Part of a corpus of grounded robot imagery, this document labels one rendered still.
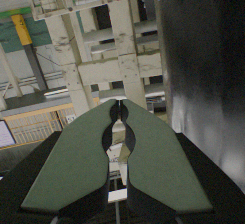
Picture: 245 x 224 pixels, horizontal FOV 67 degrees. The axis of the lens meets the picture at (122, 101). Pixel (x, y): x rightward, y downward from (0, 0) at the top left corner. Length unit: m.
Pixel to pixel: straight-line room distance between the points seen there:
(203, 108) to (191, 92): 0.02
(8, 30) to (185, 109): 10.11
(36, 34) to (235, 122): 9.72
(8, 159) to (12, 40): 6.86
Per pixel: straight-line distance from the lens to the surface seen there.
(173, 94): 0.22
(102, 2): 0.80
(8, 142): 4.39
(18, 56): 10.35
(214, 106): 0.20
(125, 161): 0.88
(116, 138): 1.01
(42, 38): 9.75
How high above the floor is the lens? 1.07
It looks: 23 degrees up
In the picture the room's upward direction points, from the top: 168 degrees clockwise
